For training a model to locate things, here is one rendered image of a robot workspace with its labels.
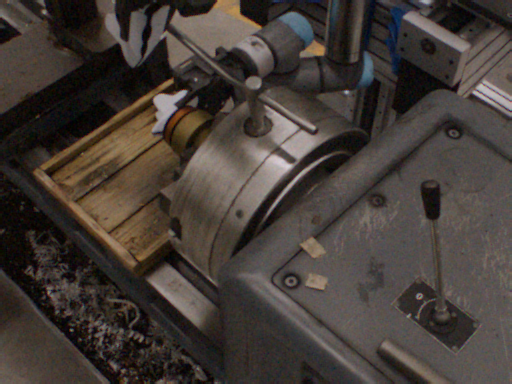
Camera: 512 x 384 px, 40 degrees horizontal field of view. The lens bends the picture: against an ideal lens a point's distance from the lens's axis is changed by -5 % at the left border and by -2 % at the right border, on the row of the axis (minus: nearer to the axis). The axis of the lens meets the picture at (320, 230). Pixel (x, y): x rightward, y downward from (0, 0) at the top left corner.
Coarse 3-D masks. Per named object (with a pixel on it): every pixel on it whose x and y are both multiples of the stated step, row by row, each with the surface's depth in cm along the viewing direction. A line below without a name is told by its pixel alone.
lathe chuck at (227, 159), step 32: (288, 96) 100; (224, 128) 95; (288, 128) 95; (192, 160) 95; (224, 160) 94; (256, 160) 93; (192, 192) 96; (224, 192) 93; (192, 224) 97; (192, 256) 101
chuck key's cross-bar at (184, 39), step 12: (180, 36) 91; (192, 48) 91; (204, 60) 91; (216, 72) 91; (228, 72) 91; (240, 84) 90; (264, 96) 88; (276, 108) 88; (300, 120) 87; (312, 132) 86
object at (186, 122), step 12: (180, 108) 113; (192, 108) 113; (168, 120) 112; (180, 120) 111; (192, 120) 110; (204, 120) 110; (168, 132) 112; (180, 132) 110; (192, 132) 109; (204, 132) 110; (168, 144) 114; (180, 144) 111; (192, 144) 110
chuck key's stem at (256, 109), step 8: (248, 80) 88; (256, 80) 88; (248, 88) 87; (256, 88) 87; (248, 96) 89; (256, 96) 89; (248, 104) 90; (256, 104) 90; (256, 112) 91; (264, 112) 92; (256, 120) 93; (256, 128) 95
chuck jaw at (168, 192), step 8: (184, 152) 108; (192, 152) 108; (184, 160) 108; (176, 168) 106; (184, 168) 106; (176, 176) 106; (176, 184) 104; (160, 192) 102; (168, 192) 102; (160, 200) 103; (168, 200) 102; (160, 208) 105; (168, 208) 103; (176, 216) 100; (176, 224) 101; (176, 232) 102
